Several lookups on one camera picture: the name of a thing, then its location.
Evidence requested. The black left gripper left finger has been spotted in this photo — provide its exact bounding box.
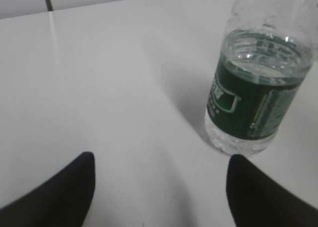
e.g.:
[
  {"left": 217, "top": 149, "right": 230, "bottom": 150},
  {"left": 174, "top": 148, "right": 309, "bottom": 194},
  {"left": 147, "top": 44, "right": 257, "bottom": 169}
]
[{"left": 0, "top": 151, "right": 95, "bottom": 227}]

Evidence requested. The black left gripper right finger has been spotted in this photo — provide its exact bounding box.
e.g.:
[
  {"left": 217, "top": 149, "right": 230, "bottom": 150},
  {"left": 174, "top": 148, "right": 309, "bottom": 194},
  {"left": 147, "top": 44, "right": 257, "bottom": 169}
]
[{"left": 226, "top": 154, "right": 318, "bottom": 227}]

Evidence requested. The clear green-label water bottle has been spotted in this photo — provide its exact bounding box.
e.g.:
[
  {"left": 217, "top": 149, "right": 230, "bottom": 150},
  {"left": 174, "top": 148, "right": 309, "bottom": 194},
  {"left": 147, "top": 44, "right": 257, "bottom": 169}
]
[{"left": 204, "top": 0, "right": 318, "bottom": 156}]

